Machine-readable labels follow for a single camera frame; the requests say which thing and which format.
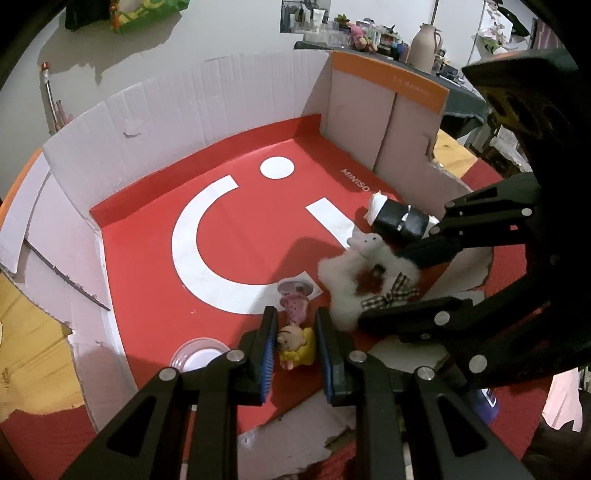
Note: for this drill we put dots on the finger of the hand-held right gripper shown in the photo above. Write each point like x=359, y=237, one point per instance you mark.
x=429, y=251
x=415, y=318

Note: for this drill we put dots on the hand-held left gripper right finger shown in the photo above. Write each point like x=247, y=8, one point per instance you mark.
x=325, y=360

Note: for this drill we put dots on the white and orange cardboard box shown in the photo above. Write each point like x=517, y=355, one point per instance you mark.
x=231, y=101

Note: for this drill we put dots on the black and white wrapped packet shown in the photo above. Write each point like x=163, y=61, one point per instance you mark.
x=397, y=219

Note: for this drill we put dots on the white fluffy plush toy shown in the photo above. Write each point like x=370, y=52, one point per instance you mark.
x=341, y=277

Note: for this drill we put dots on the clear plastic lid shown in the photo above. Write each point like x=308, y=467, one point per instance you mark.
x=198, y=357

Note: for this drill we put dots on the small pink figurine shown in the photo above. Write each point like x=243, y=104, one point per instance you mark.
x=295, y=307

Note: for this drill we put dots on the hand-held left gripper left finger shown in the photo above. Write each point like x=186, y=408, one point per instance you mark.
x=269, y=355

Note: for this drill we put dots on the beige thermos jug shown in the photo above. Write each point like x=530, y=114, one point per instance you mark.
x=425, y=50

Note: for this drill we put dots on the small yellow-haired doll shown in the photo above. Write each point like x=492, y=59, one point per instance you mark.
x=300, y=346

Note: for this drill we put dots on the green and yellow bag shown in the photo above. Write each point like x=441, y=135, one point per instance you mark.
x=138, y=16

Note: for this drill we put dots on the pink plush toy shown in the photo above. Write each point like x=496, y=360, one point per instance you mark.
x=360, y=39

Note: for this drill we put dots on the wall poster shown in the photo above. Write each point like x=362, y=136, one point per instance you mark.
x=300, y=16

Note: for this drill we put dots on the pink cloth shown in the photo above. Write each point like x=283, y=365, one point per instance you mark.
x=563, y=401

